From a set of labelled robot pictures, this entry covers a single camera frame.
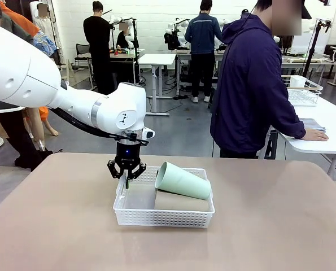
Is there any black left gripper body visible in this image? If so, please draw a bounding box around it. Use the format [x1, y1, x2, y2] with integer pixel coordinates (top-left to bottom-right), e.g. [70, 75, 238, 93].
[114, 140, 142, 171]

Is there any pale green cup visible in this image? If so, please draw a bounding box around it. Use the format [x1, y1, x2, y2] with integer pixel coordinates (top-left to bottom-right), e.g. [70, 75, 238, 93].
[155, 161, 212, 200]

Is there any brown cup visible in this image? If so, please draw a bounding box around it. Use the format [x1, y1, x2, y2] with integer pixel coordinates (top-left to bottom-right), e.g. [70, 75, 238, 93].
[153, 189, 211, 212]

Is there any white perforated plastic basket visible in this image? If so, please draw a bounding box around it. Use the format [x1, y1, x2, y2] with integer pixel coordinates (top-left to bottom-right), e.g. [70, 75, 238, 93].
[112, 165, 216, 229]

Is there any blue grey cloth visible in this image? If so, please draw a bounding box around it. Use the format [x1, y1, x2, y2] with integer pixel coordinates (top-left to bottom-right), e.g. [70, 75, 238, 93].
[299, 117, 326, 133]

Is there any person's right forearm purple sleeve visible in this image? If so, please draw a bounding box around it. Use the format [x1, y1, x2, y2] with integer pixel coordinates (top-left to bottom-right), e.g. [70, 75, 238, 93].
[280, 93, 307, 139]

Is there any person's right hand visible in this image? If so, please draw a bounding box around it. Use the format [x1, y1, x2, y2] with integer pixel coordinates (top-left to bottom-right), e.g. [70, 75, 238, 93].
[300, 128, 329, 142]

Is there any white height adjustable desk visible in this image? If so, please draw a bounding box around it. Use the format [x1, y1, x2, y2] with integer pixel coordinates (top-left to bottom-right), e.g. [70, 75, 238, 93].
[138, 53, 176, 116]

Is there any wooden step stool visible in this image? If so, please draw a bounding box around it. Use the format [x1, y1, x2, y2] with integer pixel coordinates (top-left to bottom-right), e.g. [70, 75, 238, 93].
[65, 58, 78, 83]

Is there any black plastic stool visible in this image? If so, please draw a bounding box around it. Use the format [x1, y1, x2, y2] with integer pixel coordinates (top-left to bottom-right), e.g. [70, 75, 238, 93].
[208, 86, 218, 110]

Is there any person in green puffer jacket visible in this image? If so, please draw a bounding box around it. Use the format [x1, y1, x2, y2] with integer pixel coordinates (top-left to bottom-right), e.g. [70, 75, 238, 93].
[0, 0, 49, 172]

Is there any black office chair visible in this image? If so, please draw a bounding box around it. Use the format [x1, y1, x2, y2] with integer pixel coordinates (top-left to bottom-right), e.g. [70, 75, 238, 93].
[75, 43, 94, 68]

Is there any seated person in black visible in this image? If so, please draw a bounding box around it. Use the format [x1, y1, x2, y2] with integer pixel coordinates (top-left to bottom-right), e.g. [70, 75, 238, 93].
[116, 22, 133, 49]

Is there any person in black clothes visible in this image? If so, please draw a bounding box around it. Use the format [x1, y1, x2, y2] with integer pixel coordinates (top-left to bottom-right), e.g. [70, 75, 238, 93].
[82, 1, 114, 95]

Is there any person in purple jacket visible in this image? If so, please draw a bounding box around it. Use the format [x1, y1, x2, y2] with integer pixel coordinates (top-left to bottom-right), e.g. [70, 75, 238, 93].
[210, 0, 312, 159]

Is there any mannequin with orange blue clothes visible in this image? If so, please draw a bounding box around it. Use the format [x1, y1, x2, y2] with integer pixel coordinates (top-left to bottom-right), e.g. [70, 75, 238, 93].
[0, 0, 60, 150]

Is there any person in blue jacket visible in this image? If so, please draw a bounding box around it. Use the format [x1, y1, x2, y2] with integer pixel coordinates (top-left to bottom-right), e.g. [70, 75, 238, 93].
[184, 0, 222, 104]

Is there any white container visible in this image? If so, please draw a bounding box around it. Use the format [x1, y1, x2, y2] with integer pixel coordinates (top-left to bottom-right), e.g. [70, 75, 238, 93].
[289, 75, 307, 89]

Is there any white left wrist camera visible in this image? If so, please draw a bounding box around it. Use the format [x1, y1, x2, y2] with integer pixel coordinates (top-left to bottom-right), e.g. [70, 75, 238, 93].
[141, 126, 156, 139]

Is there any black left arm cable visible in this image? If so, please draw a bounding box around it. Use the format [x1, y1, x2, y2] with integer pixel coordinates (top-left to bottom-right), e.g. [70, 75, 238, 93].
[50, 108, 150, 146]

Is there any white wire dish rack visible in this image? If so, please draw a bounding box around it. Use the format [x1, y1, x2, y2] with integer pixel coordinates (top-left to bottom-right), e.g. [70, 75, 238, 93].
[282, 75, 324, 107]

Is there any black camera tripod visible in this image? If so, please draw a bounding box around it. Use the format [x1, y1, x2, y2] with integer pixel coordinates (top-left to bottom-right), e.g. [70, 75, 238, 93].
[302, 18, 332, 78]

